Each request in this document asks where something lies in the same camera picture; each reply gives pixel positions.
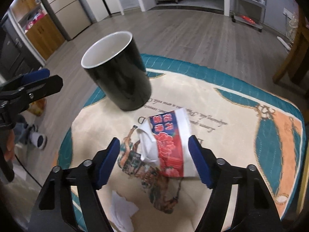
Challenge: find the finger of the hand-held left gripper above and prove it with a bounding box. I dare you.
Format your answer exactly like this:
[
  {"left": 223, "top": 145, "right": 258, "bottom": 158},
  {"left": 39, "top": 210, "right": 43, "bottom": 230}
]
[
  {"left": 25, "top": 75, "right": 64, "bottom": 101},
  {"left": 0, "top": 69, "right": 50, "bottom": 91}
]

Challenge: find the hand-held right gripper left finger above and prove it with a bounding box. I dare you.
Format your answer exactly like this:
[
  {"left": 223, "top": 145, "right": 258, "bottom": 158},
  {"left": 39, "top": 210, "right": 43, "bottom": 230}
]
[{"left": 30, "top": 137, "right": 121, "bottom": 232}]

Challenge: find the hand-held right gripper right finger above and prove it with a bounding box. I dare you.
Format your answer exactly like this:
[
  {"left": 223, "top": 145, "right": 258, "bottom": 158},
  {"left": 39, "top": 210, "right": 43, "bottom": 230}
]
[{"left": 188, "top": 135, "right": 282, "bottom": 232}]

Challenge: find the red and white paper packet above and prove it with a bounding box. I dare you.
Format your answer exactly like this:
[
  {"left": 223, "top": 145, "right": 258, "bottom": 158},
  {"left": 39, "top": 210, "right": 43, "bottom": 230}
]
[{"left": 136, "top": 109, "right": 201, "bottom": 179}]

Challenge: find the person's left hand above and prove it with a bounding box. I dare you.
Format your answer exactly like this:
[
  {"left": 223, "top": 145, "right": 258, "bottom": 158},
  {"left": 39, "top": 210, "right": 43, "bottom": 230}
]
[{"left": 6, "top": 131, "right": 15, "bottom": 162}]

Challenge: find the person's leg in jeans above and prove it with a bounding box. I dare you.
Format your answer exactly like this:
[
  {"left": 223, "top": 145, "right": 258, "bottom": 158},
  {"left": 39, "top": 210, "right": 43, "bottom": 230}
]
[{"left": 12, "top": 115, "right": 32, "bottom": 145}]

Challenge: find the orange bag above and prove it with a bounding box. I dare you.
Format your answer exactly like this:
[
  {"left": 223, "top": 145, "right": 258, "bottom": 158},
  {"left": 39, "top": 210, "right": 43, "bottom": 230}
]
[{"left": 26, "top": 99, "right": 46, "bottom": 116}]

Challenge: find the black appliance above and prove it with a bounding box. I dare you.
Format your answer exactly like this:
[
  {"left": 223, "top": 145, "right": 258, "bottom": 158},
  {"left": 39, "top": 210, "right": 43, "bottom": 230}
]
[{"left": 0, "top": 12, "right": 45, "bottom": 78}]

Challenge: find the wooden cabinet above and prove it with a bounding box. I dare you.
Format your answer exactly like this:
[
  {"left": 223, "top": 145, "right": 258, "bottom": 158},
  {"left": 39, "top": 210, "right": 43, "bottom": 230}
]
[{"left": 12, "top": 0, "right": 65, "bottom": 61}]

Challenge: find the white and navy slipper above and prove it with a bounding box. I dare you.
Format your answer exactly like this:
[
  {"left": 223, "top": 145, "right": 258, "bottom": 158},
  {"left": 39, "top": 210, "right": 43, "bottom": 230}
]
[{"left": 29, "top": 126, "right": 47, "bottom": 149}]

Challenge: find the patterned teal tray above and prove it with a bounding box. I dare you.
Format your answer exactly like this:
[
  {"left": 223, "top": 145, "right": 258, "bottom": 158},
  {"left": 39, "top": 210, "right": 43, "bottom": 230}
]
[{"left": 58, "top": 53, "right": 307, "bottom": 232}]

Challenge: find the white crumpled tissue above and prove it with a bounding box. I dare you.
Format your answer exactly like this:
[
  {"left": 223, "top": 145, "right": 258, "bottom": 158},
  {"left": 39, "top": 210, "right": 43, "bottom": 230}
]
[{"left": 109, "top": 190, "right": 139, "bottom": 231}]

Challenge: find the silver refrigerator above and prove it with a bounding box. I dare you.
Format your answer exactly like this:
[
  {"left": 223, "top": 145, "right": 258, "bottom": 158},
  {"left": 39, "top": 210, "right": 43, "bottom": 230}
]
[{"left": 39, "top": 0, "right": 93, "bottom": 40}]

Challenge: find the black mug white inside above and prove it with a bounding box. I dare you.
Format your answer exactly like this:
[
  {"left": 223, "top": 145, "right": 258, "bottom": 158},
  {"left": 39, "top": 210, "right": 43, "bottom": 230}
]
[{"left": 81, "top": 31, "right": 152, "bottom": 112}]

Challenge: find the wooden chair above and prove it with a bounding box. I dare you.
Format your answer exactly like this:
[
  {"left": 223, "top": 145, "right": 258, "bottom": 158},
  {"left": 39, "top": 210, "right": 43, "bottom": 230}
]
[{"left": 273, "top": 5, "right": 309, "bottom": 87}]

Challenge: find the white power strip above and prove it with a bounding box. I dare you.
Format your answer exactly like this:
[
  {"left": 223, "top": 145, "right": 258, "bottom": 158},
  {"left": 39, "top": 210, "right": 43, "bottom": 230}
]
[{"left": 276, "top": 36, "right": 294, "bottom": 51}]

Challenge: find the red item on rack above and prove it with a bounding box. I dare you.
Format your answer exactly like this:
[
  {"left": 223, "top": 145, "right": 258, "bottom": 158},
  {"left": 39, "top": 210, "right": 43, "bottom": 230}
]
[{"left": 238, "top": 14, "right": 257, "bottom": 25}]

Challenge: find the grey wire shelf rack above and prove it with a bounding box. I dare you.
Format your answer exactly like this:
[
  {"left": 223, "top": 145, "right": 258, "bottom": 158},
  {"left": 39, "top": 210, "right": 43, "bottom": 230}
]
[{"left": 232, "top": 0, "right": 268, "bottom": 32}]

